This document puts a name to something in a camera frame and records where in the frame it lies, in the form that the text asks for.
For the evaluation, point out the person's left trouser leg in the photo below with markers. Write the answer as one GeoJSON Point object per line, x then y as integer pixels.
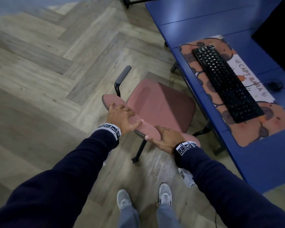
{"type": "Point", "coordinates": [129, 217]}

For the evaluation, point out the grey left sneaker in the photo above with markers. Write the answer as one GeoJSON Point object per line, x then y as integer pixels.
{"type": "Point", "coordinates": [124, 199]}

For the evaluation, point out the blue desk with black legs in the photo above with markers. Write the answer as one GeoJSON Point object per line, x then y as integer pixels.
{"type": "Point", "coordinates": [258, 159]}

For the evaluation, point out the person's right trouser leg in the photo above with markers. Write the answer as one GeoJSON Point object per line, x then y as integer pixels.
{"type": "Point", "coordinates": [167, 216]}

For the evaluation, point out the marker-printed right wristband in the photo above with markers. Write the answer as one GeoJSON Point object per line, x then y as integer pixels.
{"type": "Point", "coordinates": [186, 147]}

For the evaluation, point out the grey right sneaker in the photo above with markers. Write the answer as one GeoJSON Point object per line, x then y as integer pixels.
{"type": "Point", "coordinates": [165, 193]}

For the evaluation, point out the black table frame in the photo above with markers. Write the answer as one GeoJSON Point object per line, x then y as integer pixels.
{"type": "Point", "coordinates": [133, 0]}

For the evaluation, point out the pink chair with black frame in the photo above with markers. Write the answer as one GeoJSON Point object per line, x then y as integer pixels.
{"type": "Point", "coordinates": [161, 104]}

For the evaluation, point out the black keyboard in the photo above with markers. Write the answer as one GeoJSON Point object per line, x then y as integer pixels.
{"type": "Point", "coordinates": [228, 83]}

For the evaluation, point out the person's right forearm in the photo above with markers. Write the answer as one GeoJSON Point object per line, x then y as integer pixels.
{"type": "Point", "coordinates": [228, 194]}

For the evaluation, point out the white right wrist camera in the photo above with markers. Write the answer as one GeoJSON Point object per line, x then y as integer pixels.
{"type": "Point", "coordinates": [187, 179]}

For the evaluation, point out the person's left thumb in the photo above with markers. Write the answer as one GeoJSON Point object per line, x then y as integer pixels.
{"type": "Point", "coordinates": [135, 125]}

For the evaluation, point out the person's left hand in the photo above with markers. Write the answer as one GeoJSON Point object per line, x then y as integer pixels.
{"type": "Point", "coordinates": [120, 118]}

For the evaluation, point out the marker-printed wristband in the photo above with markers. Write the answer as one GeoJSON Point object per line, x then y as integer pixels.
{"type": "Point", "coordinates": [186, 147]}
{"type": "Point", "coordinates": [110, 130]}

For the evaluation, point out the black monitor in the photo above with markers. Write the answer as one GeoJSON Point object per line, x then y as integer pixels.
{"type": "Point", "coordinates": [277, 30]}

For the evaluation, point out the marker-printed left wristband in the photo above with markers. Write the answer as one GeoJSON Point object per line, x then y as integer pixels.
{"type": "Point", "coordinates": [110, 130]}

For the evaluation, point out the person's right hand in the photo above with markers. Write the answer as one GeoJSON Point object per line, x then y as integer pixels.
{"type": "Point", "coordinates": [167, 141]}

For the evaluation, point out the black computer mouse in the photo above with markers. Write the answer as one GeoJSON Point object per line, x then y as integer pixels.
{"type": "Point", "coordinates": [275, 85]}

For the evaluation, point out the person's trouser leg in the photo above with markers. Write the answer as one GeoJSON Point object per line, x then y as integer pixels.
{"type": "Point", "coordinates": [129, 217]}
{"type": "Point", "coordinates": [167, 216]}

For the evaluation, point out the person's left forearm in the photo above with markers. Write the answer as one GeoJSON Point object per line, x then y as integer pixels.
{"type": "Point", "coordinates": [57, 182]}

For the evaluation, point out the cartoon-printed desk mat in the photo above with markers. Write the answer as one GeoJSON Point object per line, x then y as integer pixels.
{"type": "Point", "coordinates": [251, 130]}

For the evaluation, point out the person's right thumb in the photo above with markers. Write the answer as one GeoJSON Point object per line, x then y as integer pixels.
{"type": "Point", "coordinates": [151, 138]}

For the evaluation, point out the grey sneaker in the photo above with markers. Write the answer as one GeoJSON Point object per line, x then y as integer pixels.
{"type": "Point", "coordinates": [124, 199]}
{"type": "Point", "coordinates": [165, 193]}

